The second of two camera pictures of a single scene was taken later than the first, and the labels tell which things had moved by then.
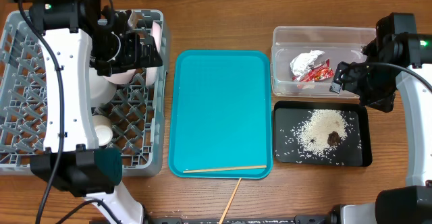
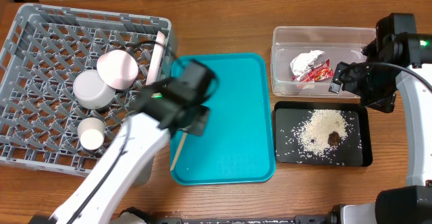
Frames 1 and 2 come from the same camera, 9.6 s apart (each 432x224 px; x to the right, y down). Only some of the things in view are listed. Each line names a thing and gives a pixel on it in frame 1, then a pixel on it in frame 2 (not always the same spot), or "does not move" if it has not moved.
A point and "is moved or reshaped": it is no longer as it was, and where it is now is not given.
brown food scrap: x=333 y=139 does not move
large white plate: x=152 y=72 is moved or reshaped
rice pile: x=312 y=135 does not move
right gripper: x=385 y=102 does not move
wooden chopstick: x=239 y=181 -> x=178 y=151
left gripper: x=142 y=50 -> x=196 y=123
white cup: x=104 y=128 is moved or reshaped
